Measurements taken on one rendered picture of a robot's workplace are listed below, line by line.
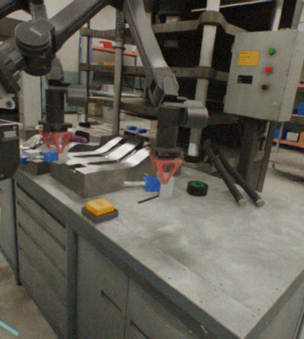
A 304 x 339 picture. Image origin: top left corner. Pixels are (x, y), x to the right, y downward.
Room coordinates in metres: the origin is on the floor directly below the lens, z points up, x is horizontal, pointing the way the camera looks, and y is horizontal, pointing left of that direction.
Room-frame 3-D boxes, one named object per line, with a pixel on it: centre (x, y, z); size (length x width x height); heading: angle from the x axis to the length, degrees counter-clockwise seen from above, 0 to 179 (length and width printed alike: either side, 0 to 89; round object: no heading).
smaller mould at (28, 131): (1.66, 0.73, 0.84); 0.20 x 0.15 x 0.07; 136
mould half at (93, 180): (1.12, 0.14, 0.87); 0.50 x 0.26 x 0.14; 136
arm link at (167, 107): (0.72, -0.03, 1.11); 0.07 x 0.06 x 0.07; 109
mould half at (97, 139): (1.31, 0.46, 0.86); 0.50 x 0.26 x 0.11; 153
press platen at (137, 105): (2.15, -0.06, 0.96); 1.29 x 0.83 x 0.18; 46
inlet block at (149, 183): (0.71, 0.01, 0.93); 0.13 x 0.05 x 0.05; 106
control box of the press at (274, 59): (1.47, -0.50, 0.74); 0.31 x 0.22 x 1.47; 46
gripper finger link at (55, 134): (0.88, 0.32, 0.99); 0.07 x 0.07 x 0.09; 54
